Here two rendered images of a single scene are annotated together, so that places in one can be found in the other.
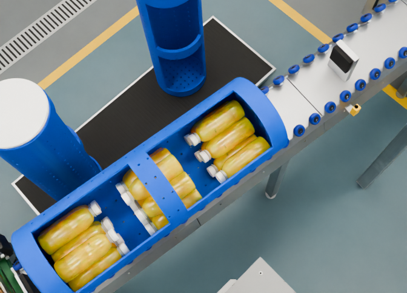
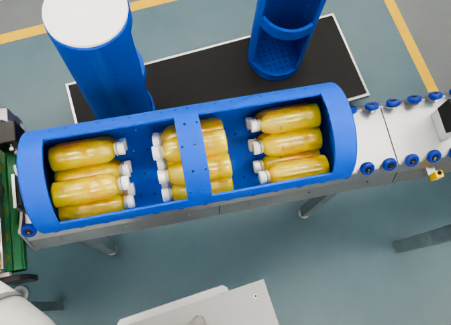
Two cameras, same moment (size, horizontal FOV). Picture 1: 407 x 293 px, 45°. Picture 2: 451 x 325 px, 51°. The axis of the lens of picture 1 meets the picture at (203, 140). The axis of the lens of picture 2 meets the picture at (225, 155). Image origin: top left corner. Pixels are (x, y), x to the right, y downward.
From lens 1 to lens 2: 0.25 m
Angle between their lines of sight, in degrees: 6
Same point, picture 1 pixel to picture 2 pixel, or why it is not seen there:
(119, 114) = (196, 66)
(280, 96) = (364, 123)
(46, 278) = (35, 195)
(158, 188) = (192, 158)
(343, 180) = (380, 234)
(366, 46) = not seen: outside the picture
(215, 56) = (316, 54)
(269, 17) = (387, 41)
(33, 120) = (104, 28)
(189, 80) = (279, 66)
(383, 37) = not seen: outside the picture
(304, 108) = (384, 148)
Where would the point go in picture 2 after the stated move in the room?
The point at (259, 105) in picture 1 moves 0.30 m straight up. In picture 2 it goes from (341, 123) to (382, 69)
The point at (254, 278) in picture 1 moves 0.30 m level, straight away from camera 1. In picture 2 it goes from (246, 297) to (335, 235)
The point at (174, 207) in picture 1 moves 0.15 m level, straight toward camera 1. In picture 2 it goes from (199, 186) to (194, 244)
